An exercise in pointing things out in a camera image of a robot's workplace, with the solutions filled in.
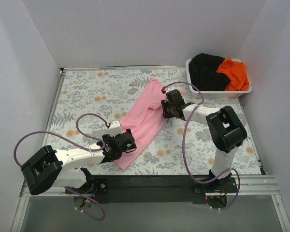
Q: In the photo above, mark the orange t-shirt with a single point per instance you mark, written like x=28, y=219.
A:
x=236, y=72

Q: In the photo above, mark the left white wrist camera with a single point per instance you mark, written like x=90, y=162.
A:
x=114, y=128

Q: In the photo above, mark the white plastic laundry basket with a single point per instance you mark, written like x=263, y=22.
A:
x=219, y=94

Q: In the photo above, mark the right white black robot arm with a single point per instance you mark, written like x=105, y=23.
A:
x=226, y=130

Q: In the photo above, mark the pink t-shirt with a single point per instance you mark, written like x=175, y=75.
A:
x=145, y=121

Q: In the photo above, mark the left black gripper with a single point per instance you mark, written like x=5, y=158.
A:
x=125, y=141

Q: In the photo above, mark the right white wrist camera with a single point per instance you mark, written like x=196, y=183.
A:
x=166, y=90

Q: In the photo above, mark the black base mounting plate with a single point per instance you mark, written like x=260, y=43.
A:
x=151, y=189

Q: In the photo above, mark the black t-shirt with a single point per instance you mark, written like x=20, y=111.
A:
x=204, y=75

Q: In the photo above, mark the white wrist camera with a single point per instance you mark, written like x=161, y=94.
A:
x=114, y=128
x=166, y=90

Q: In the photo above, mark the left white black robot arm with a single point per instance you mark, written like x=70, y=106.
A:
x=67, y=168

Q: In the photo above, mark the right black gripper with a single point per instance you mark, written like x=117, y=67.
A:
x=166, y=109

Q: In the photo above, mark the floral patterned table mat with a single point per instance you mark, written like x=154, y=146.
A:
x=88, y=97

